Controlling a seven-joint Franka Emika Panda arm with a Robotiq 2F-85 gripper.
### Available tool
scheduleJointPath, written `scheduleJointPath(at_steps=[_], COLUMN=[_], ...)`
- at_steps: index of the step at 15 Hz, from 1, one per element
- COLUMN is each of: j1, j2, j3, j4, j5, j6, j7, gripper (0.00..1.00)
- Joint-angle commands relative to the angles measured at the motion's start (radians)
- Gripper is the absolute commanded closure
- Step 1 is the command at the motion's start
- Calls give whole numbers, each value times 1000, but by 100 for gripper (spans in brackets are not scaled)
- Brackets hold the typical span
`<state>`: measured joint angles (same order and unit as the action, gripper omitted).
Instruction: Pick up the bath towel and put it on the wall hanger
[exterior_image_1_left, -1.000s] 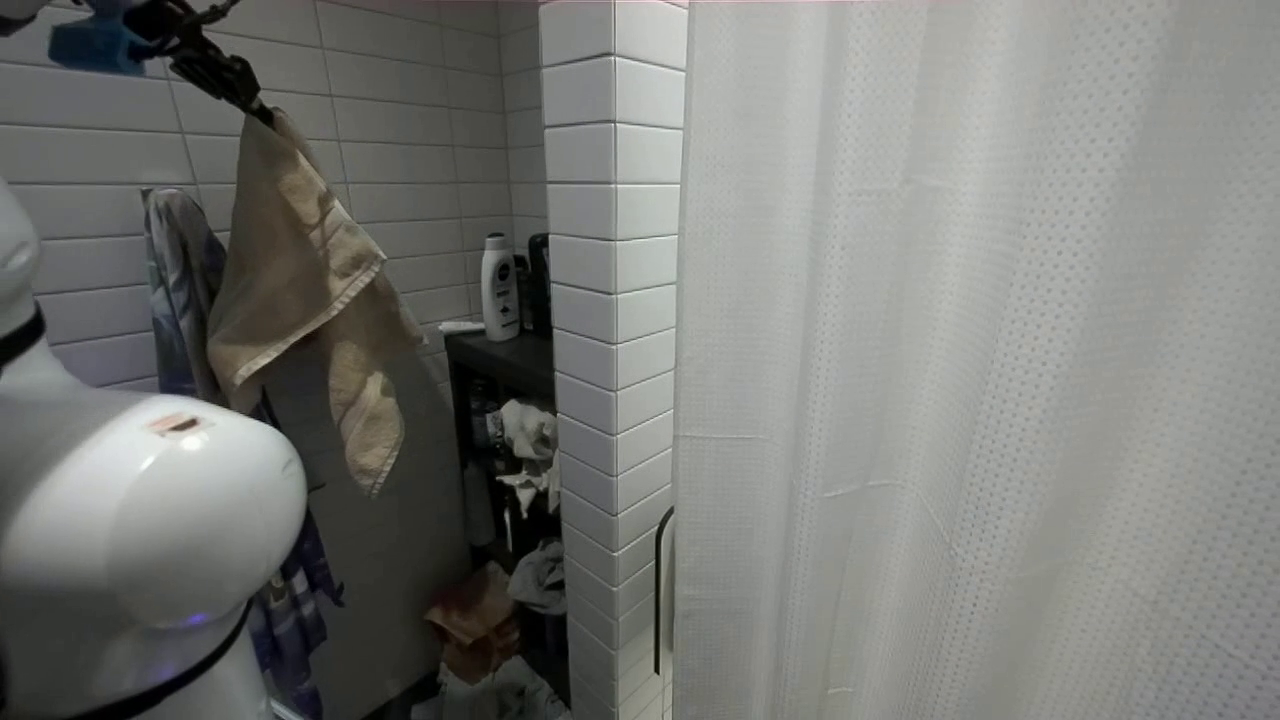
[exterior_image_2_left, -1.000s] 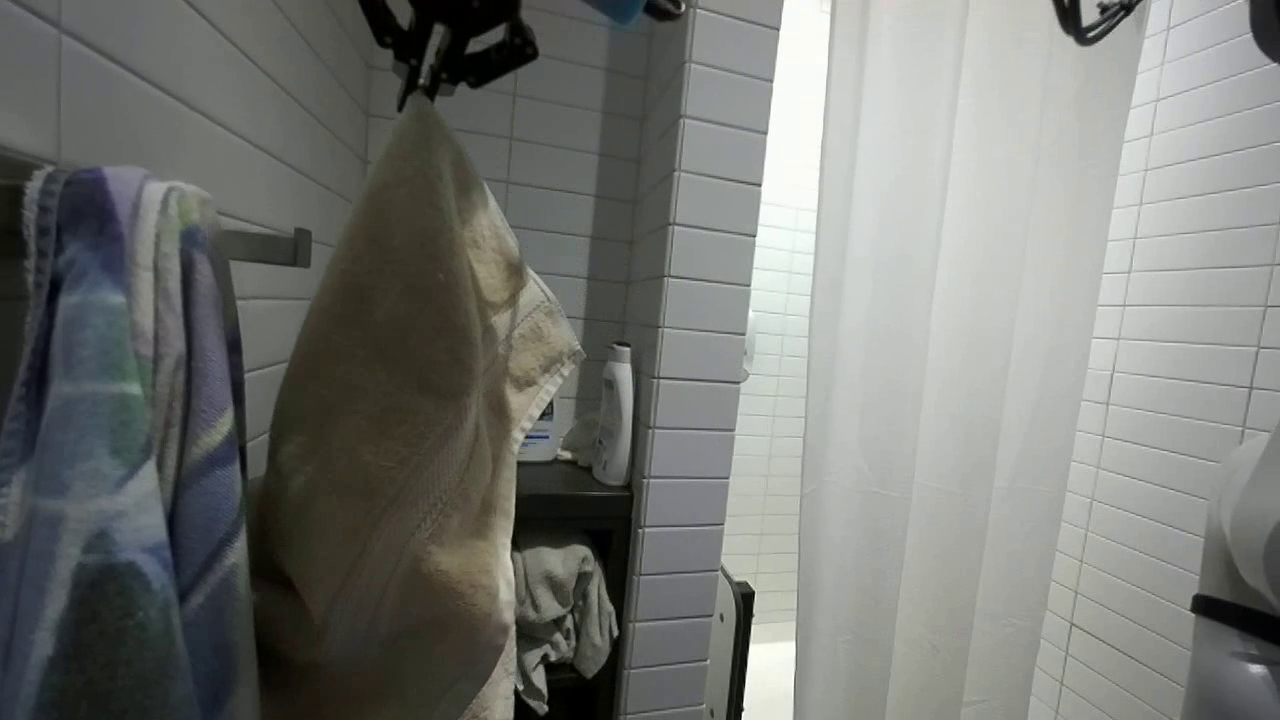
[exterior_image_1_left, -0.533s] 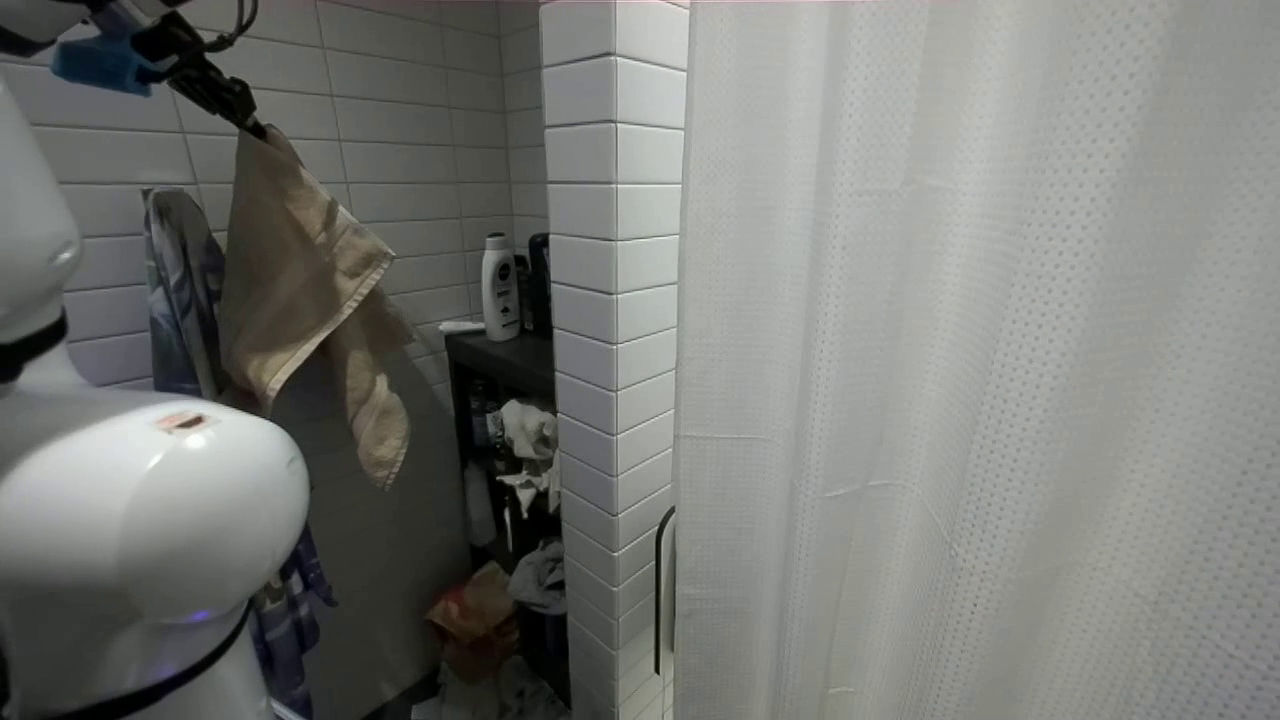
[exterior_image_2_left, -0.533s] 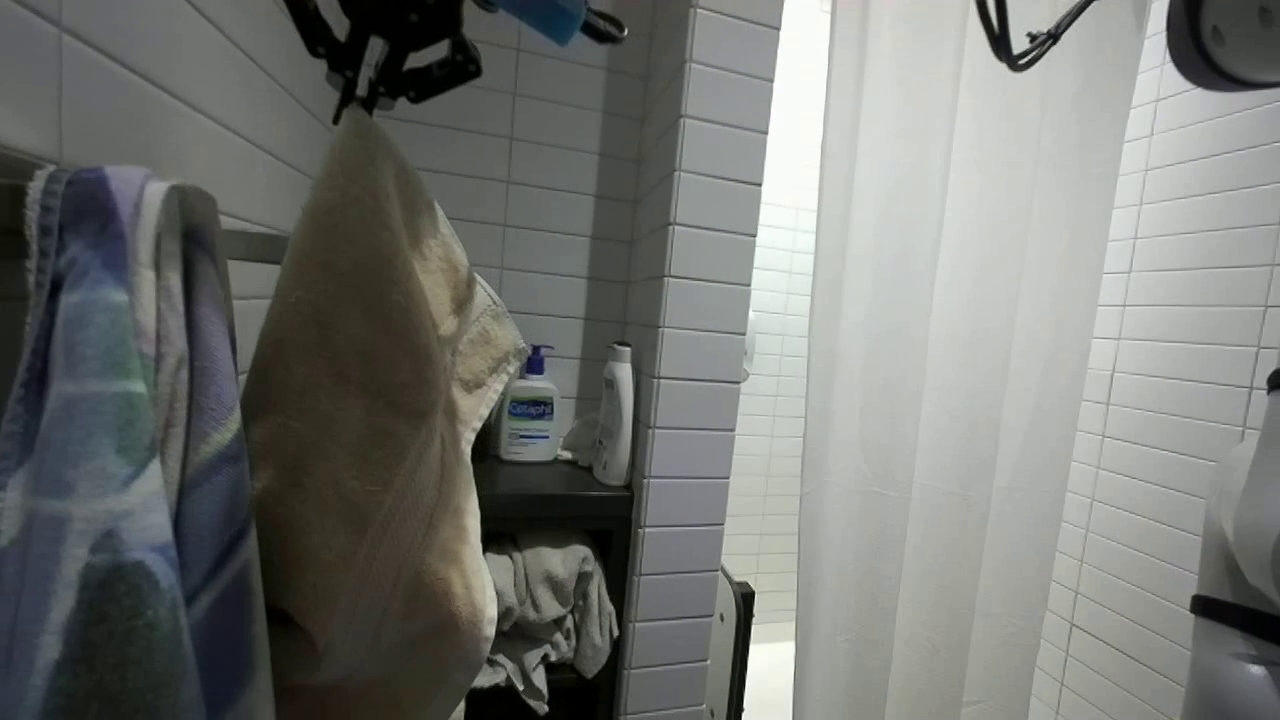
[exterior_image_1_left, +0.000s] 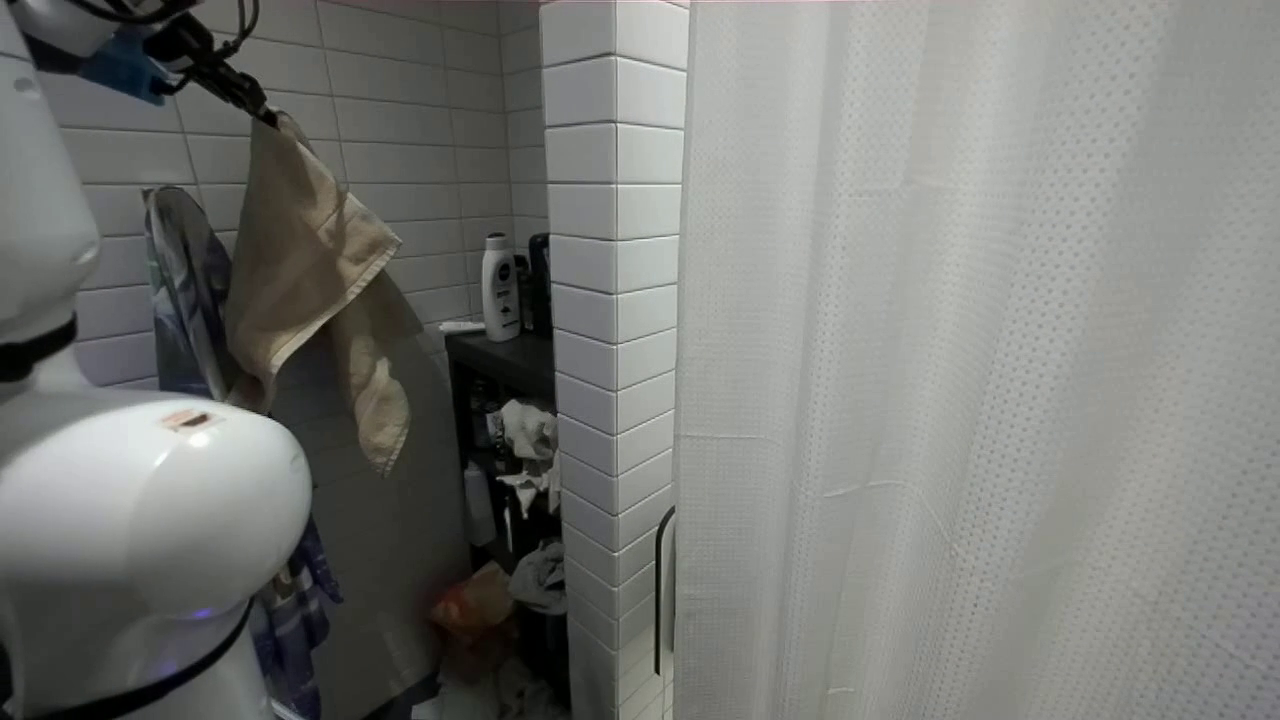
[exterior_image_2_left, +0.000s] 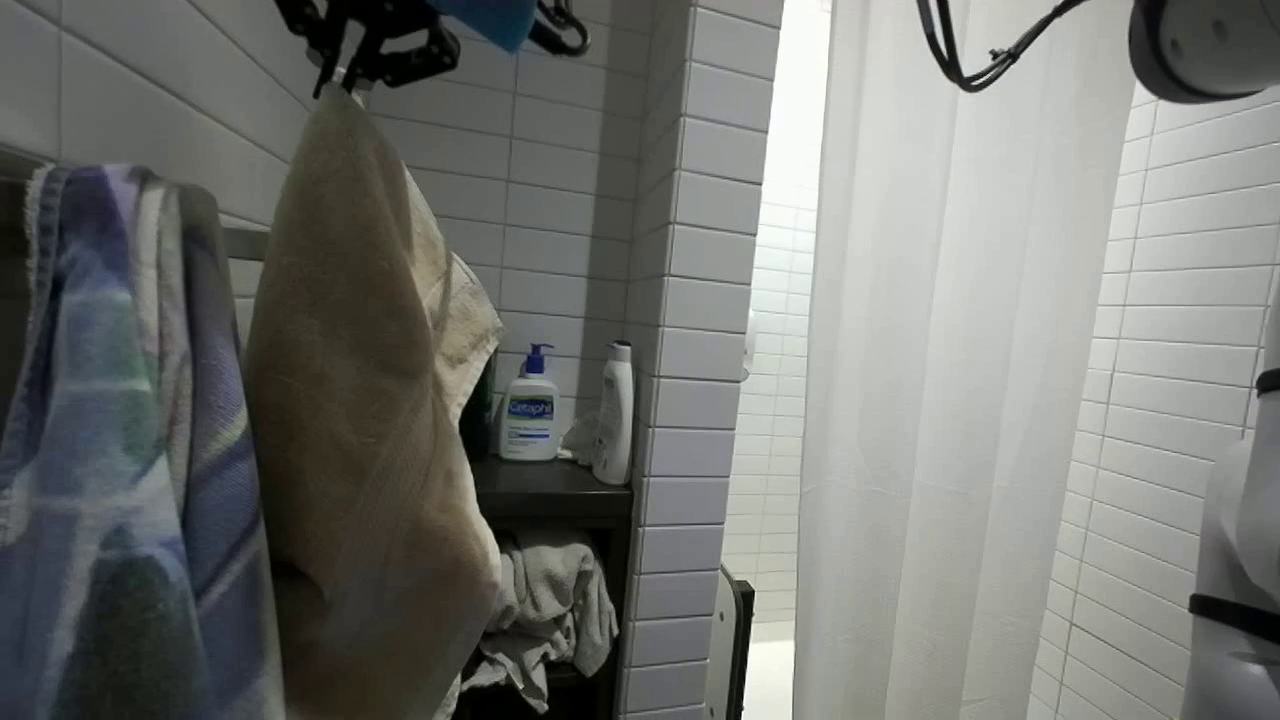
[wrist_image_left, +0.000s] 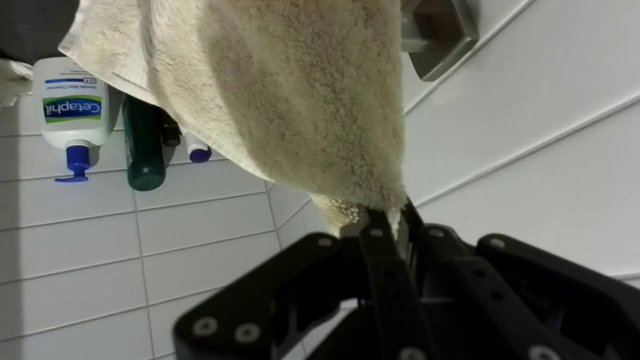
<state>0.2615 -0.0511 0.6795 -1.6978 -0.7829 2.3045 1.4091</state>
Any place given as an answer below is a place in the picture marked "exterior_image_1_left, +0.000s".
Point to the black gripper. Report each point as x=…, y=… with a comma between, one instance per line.
x=184, y=48

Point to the beige bath towel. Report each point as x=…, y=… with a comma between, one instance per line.
x=301, y=252

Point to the colourful patterned hanging towel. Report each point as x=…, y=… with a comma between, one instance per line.
x=184, y=293

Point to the white lotion bottle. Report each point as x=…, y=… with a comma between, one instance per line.
x=503, y=285

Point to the dark green bottle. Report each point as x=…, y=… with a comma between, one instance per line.
x=539, y=285

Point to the black shelf rack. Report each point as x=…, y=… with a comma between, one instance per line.
x=507, y=360

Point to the grey white crumpled cloth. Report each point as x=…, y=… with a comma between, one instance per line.
x=524, y=442

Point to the orange brown box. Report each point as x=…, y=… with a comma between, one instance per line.
x=470, y=603

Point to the white shower curtain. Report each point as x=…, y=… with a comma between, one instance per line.
x=987, y=374

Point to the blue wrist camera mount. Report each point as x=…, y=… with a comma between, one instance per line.
x=127, y=67

